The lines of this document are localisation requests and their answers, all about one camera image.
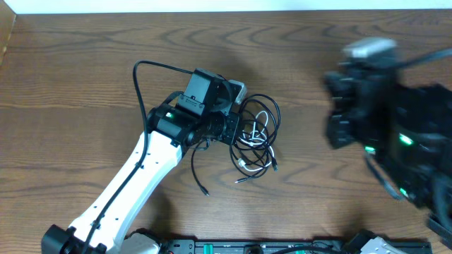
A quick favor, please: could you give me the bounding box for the black USB cable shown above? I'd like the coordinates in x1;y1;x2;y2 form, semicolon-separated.
228;93;282;184

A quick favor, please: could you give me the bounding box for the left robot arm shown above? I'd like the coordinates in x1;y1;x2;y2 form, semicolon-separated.
41;68;247;254

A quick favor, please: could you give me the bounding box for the white USB cable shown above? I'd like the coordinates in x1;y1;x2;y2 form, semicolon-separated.
235;110;276;173

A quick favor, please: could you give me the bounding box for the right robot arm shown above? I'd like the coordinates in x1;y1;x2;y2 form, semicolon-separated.
324;45;451;247

